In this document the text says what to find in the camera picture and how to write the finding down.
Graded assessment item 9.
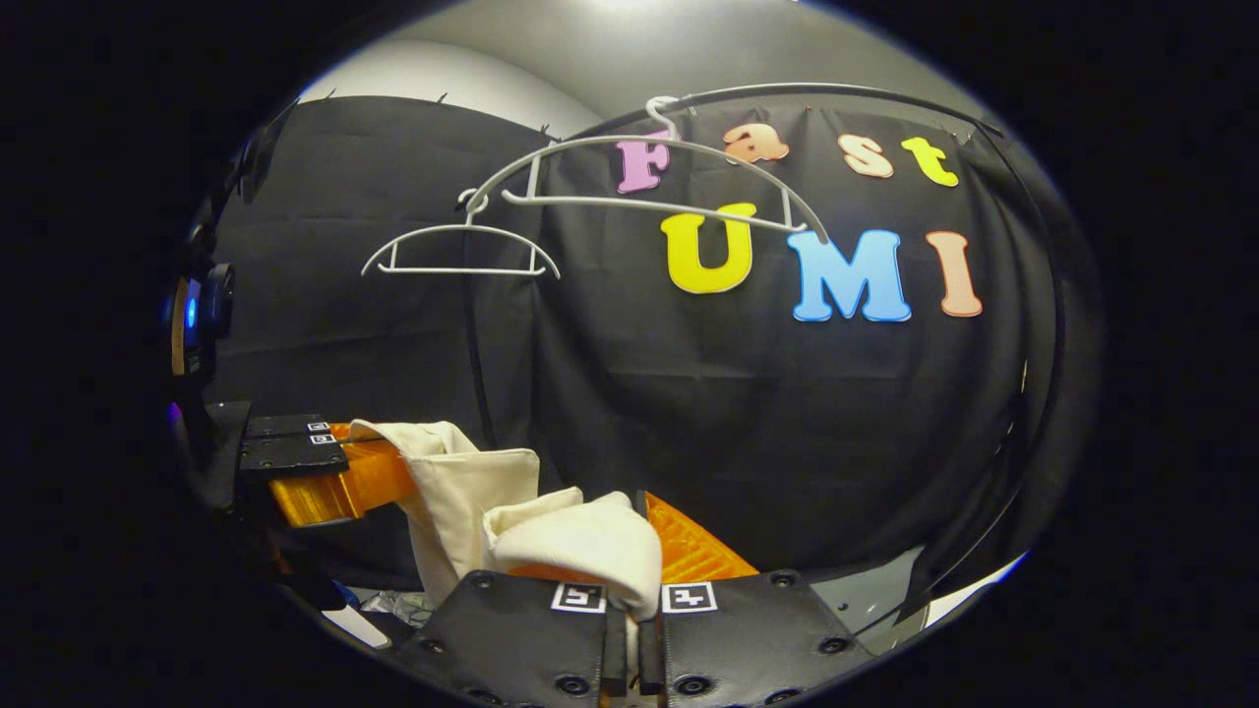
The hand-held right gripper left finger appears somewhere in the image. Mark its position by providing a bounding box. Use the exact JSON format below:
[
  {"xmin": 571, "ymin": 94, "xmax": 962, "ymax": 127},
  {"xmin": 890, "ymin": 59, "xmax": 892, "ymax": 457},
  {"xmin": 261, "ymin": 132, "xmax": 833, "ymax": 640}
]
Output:
[{"xmin": 393, "ymin": 562, "xmax": 630, "ymax": 708}]

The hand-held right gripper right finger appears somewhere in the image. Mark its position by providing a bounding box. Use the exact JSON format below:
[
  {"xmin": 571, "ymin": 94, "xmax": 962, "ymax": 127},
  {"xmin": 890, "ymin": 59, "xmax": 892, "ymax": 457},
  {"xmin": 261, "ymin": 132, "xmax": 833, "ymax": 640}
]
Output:
[{"xmin": 634, "ymin": 490, "xmax": 876, "ymax": 708}]

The cream collared shirt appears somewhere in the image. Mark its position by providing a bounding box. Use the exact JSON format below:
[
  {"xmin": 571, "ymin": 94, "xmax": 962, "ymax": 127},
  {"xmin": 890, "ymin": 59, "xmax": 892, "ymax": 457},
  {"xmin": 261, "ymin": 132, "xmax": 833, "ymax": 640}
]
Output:
[{"xmin": 349, "ymin": 420, "xmax": 665, "ymax": 622}]

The black backdrop cloth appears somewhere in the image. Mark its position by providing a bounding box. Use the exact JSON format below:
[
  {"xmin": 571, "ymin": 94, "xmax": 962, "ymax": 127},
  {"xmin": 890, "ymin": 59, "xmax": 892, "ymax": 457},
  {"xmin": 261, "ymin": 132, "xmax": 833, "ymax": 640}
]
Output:
[{"xmin": 202, "ymin": 93, "xmax": 1103, "ymax": 601}]

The black clothes rack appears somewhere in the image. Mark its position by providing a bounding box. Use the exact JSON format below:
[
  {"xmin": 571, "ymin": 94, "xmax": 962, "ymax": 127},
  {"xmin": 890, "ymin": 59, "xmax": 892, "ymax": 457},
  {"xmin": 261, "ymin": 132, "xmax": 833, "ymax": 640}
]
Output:
[{"xmin": 462, "ymin": 82, "xmax": 1068, "ymax": 625}]

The white panel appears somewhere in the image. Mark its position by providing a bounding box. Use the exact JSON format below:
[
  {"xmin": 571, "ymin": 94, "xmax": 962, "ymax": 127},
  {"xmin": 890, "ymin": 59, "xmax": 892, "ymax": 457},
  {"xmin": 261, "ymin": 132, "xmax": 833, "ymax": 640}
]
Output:
[{"xmin": 925, "ymin": 551, "xmax": 1031, "ymax": 630}]

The white plastic clothes hanger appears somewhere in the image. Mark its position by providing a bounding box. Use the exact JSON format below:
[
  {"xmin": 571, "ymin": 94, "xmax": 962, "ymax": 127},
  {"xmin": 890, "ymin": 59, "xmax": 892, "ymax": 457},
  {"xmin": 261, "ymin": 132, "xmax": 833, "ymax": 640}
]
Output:
[
  {"xmin": 464, "ymin": 95, "xmax": 832, "ymax": 245},
  {"xmin": 360, "ymin": 187, "xmax": 562, "ymax": 281}
]

